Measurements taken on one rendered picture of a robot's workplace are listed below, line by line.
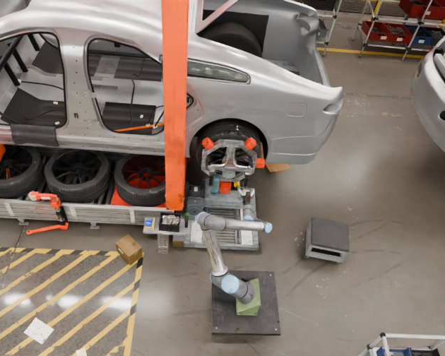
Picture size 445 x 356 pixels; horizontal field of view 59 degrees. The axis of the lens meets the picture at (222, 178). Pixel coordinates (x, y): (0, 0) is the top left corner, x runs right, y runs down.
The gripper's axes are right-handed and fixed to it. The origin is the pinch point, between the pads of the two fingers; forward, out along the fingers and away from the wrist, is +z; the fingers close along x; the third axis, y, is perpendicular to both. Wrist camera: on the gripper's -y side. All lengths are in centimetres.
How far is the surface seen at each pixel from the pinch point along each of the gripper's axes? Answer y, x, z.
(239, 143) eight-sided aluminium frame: -29.2, -9.4, 31.1
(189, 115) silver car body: -46, -59, 47
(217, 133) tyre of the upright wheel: -32, -31, 41
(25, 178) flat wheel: 34, -222, 25
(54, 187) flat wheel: 34, -192, 16
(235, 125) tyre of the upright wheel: -35, -14, 50
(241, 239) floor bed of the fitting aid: 75, 5, -8
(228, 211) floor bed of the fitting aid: 77, -9, 30
